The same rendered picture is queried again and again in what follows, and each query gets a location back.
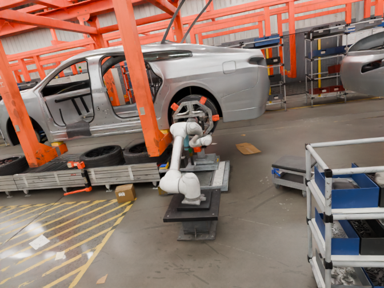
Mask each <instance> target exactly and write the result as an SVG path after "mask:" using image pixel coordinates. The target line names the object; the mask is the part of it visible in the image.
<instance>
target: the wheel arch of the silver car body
mask: <svg viewBox="0 0 384 288"><path fill-rule="evenodd" d="M189 87H191V94H200V95H204V96H206V97H208V98H209V99H210V100H211V101H212V102H213V103H214V104H215V105H216V108H217V110H218V115H219V117H222V118H223V111H222V108H221V105H220V103H219V101H218V100H217V98H216V97H215V95H214V94H213V93H212V92H210V91H209V90H208V89H206V88H204V87H201V86H197V85H189V86H185V87H183V88H181V89H179V90H178V91H176V92H175V93H174V95H173V96H172V98H171V99H170V101H169V104H168V107H167V123H168V126H169V128H170V127H171V125H172V121H171V115H172V111H173V109H172V108H171V106H172V104H173V103H175V104H177V103H178V102H179V101H180V100H181V99H183V98H184V97H186V96H188V95H190V88H189ZM185 112H186V110H185V107H183V109H182V112H181V113H185Z"/></svg>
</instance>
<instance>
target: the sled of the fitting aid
mask: <svg viewBox="0 0 384 288"><path fill-rule="evenodd" d="M219 162H220V157H219V156H216V157H215V161H214V163H210V164H202V165H196V166H195V168H194V170H189V171H204V170H218V168H219ZM189 171H185V172H189Z"/></svg>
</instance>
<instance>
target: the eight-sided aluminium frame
mask: <svg viewBox="0 0 384 288"><path fill-rule="evenodd" d="M191 104H198V105H199V106H200V107H203V108H204V109H205V110H206V111H207V112H208V114H209V121H210V127H209V128H208V129H207V130H206V131H205V133H204V134H203V136H201V138H203V137H205V136H207V134H208V133H209V132H210V130H211V129H212V128H213V126H214V124H213V120H212V111H211V109H210V108H208V107H207V106H205V105H203V104H201V103H200V102H199V100H196V101H188V102H182V103H181V104H180V106H179V107H178V108H177V110H176V111H175V113H174V114H173V117H174V115H175V114H178V113H179V111H180V110H181V108H182V107H183V106H185V105H191ZM192 138H193V137H190V136H189V140H191V139H192Z"/></svg>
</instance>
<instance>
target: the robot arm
mask: <svg viewBox="0 0 384 288"><path fill-rule="evenodd" d="M170 132H171V133H172V135H173V136H174V144H173V152H172V156H171V164H170V170H169V171H168V172H167V173H166V175H165V176H164V177H162V178H161V180H160V183H159V186H160V188H161V189H162V190H163V191H166V192H168V193H181V194H184V195H185V198H184V200H183V201H182V204H190V205H197V206H199V205H200V202H201V201H205V200H206V197H204V196H205V195H204V194H201V190H200V184H199V180H198V178H197V176H196V175H195V174H194V173H186V174H185V175H183V177H181V173H180V172H179V170H180V165H181V157H182V149H183V141H184V139H185V138H186V136H187V135H190V134H195V136H194V137H193V138H192V140H190V142H189V145H190V147H200V146H204V145H205V146H208V145H210V144H211V142H212V136H211V135H212V132H209V134H208V135H207V136H205V137H203V138H201V136H202V135H203V132H202V129H201V127H200V125H199V124H197V123H195V122H178V123H175V124H173V125H171V127H170Z"/></svg>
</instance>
